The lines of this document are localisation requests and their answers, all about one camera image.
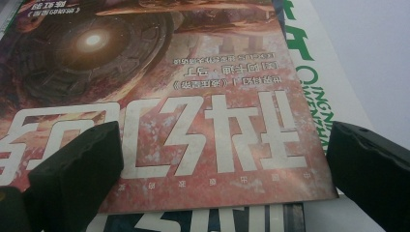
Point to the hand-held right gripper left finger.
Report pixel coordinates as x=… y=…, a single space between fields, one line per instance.
x=77 y=174

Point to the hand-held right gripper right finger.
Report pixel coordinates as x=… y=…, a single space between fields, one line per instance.
x=374 y=170

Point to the white book green lettering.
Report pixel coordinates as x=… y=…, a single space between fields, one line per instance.
x=332 y=80

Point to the dark blue science fiction magazine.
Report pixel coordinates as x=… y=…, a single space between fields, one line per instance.
x=199 y=222

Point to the red-brown science fiction magazine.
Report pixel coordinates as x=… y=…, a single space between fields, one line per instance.
x=193 y=96

